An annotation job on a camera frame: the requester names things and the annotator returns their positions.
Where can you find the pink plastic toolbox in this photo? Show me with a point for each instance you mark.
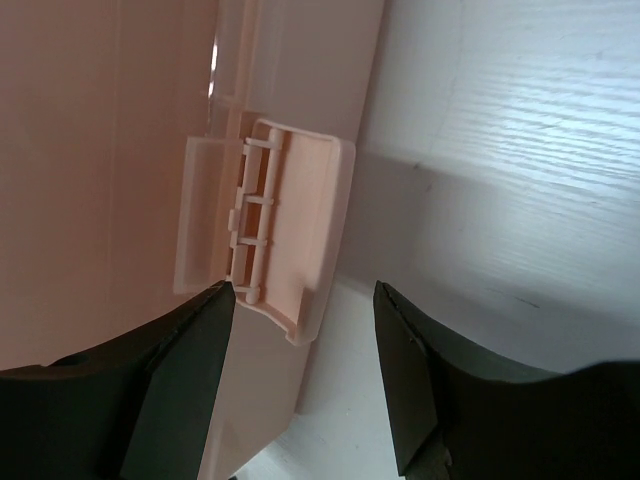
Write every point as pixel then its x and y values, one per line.
pixel 151 149

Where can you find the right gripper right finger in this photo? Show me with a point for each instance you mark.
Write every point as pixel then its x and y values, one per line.
pixel 458 410

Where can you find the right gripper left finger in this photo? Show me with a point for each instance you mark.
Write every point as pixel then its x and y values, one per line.
pixel 138 406

